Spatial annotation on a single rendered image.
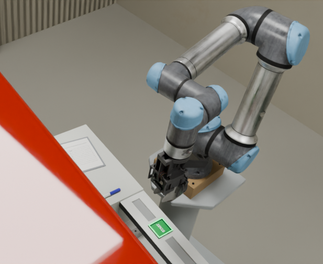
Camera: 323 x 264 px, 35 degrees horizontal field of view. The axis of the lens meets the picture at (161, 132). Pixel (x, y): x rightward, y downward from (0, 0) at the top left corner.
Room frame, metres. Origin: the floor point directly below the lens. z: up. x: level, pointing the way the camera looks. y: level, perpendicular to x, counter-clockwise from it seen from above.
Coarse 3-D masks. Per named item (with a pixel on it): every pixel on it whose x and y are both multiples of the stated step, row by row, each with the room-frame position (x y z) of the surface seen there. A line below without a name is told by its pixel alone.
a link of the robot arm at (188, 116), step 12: (180, 108) 0.95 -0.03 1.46; (192, 108) 0.96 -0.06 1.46; (180, 120) 0.93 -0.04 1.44; (192, 120) 0.94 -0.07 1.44; (204, 120) 0.98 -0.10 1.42; (168, 132) 0.95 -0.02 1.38; (180, 132) 0.93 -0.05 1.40; (192, 132) 0.94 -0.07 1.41; (180, 144) 0.93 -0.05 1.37; (192, 144) 0.95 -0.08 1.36
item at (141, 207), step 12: (144, 192) 1.11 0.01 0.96; (132, 204) 1.05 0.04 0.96; (144, 204) 1.06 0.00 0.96; (132, 216) 1.00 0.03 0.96; (144, 216) 1.01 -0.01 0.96; (156, 216) 1.02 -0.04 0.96; (144, 228) 0.97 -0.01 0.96; (156, 240) 0.93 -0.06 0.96; (168, 240) 0.94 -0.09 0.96; (180, 240) 0.95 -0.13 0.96; (168, 252) 0.90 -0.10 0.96; (180, 252) 0.91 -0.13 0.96; (192, 252) 0.92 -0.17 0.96
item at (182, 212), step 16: (224, 176) 1.39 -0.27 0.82; (240, 176) 1.41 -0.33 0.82; (208, 192) 1.29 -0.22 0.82; (224, 192) 1.31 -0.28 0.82; (160, 208) 1.33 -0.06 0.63; (176, 208) 1.28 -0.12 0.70; (192, 208) 1.29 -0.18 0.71; (208, 208) 1.23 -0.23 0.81; (176, 224) 1.28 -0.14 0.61; (192, 224) 1.32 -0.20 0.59; (192, 240) 1.67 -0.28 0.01; (208, 256) 1.60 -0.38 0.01
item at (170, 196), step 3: (177, 186) 0.96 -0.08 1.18; (174, 189) 0.96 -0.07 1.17; (177, 189) 0.96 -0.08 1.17; (171, 192) 0.95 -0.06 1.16; (174, 192) 0.96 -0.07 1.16; (165, 195) 0.94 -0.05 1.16; (168, 195) 0.94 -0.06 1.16; (171, 195) 0.95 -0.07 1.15; (174, 195) 0.96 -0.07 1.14; (165, 198) 0.94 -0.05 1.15; (168, 198) 0.95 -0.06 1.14; (171, 198) 0.96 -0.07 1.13; (174, 198) 0.96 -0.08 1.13; (162, 201) 0.93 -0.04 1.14; (165, 201) 0.94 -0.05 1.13; (168, 201) 0.97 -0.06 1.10; (171, 201) 0.96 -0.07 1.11
